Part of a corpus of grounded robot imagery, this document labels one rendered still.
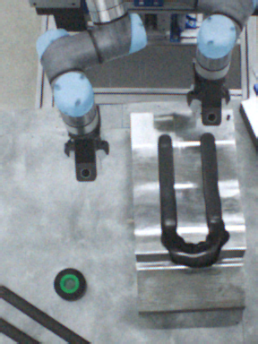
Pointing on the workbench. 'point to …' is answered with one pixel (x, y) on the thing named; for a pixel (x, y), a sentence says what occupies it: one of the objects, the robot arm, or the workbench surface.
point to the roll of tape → (68, 280)
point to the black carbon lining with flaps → (192, 252)
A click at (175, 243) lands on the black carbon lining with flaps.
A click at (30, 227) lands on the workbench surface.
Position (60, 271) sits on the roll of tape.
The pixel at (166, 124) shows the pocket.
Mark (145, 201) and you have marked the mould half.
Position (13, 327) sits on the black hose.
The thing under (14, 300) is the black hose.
